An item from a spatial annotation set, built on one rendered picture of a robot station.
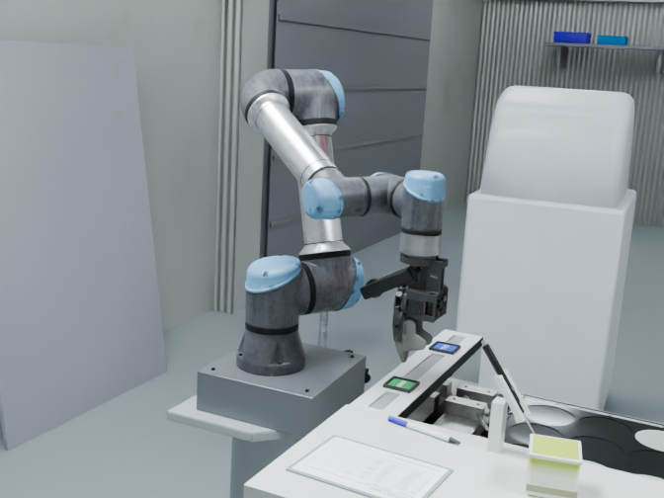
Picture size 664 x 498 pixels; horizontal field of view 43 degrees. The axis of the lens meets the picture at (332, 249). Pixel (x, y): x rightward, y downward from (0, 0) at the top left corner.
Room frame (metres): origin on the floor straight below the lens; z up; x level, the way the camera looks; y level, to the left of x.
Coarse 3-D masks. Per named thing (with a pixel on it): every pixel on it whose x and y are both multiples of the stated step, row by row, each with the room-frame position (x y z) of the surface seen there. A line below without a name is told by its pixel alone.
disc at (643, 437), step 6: (642, 432) 1.54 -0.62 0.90; (648, 432) 1.54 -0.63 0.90; (654, 432) 1.54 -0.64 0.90; (660, 432) 1.54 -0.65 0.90; (636, 438) 1.51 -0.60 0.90; (642, 438) 1.51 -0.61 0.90; (648, 438) 1.51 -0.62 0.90; (654, 438) 1.51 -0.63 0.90; (660, 438) 1.52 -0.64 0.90; (642, 444) 1.48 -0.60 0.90; (648, 444) 1.49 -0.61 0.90; (654, 444) 1.49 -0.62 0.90; (660, 444) 1.49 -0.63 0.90; (660, 450) 1.46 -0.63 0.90
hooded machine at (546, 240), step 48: (528, 96) 3.73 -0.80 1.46; (576, 96) 3.68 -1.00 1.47; (624, 96) 3.65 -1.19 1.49; (528, 144) 3.61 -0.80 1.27; (576, 144) 3.54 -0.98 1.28; (624, 144) 3.51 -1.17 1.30; (480, 192) 3.63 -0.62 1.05; (528, 192) 3.56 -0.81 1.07; (576, 192) 3.49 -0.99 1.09; (624, 192) 3.86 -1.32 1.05; (480, 240) 3.58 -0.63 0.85; (528, 240) 3.51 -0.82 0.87; (576, 240) 3.43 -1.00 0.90; (624, 240) 3.58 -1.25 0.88; (480, 288) 3.57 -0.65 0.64; (528, 288) 3.50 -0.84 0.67; (576, 288) 3.43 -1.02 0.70; (528, 336) 3.49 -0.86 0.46; (576, 336) 3.42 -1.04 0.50; (528, 384) 3.48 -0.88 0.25; (576, 384) 3.41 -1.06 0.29
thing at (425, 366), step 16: (448, 336) 1.88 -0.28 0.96; (464, 336) 1.89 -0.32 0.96; (480, 336) 1.89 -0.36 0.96; (416, 352) 1.76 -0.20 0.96; (432, 352) 1.76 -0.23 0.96; (464, 352) 1.78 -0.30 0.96; (400, 368) 1.65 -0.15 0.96; (416, 368) 1.67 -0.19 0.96; (432, 368) 1.66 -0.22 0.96; (448, 368) 1.67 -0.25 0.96; (368, 400) 1.47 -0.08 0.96; (384, 400) 1.49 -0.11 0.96; (400, 400) 1.48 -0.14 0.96
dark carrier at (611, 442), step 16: (528, 400) 1.67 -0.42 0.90; (512, 416) 1.58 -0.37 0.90; (528, 416) 1.59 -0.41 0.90; (544, 416) 1.59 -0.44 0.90; (560, 416) 1.59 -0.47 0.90; (576, 416) 1.60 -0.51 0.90; (592, 416) 1.60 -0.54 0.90; (608, 416) 1.61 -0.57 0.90; (512, 432) 1.51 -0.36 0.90; (528, 432) 1.51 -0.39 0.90; (544, 432) 1.51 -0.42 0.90; (560, 432) 1.52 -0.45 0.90; (576, 432) 1.52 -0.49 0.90; (592, 432) 1.53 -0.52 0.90; (608, 432) 1.53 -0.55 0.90; (624, 432) 1.54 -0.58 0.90; (528, 448) 1.44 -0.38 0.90; (592, 448) 1.46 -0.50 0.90; (608, 448) 1.46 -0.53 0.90; (624, 448) 1.46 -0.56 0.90; (640, 448) 1.47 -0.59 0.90; (608, 464) 1.39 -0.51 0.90; (624, 464) 1.39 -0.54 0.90; (640, 464) 1.40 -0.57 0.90; (656, 464) 1.40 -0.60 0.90
